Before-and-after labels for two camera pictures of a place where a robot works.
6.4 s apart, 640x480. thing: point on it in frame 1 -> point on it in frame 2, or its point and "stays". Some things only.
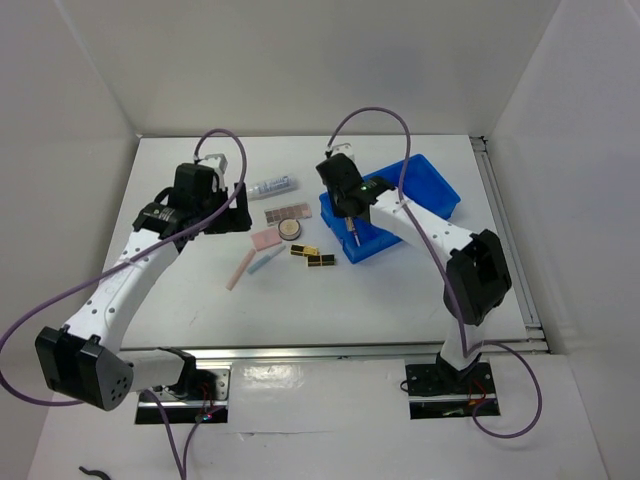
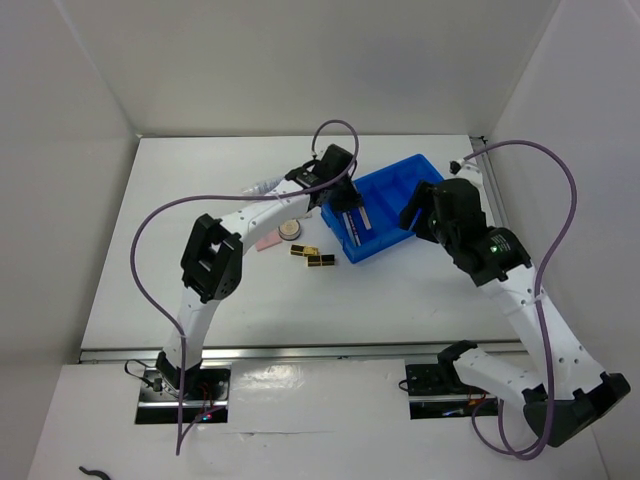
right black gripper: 331,197 -> 424,199
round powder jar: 289,229 stays
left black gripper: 237,219 -> 350,202
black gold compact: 303,250 stays
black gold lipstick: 321,260 stays
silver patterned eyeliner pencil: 355,232 stays
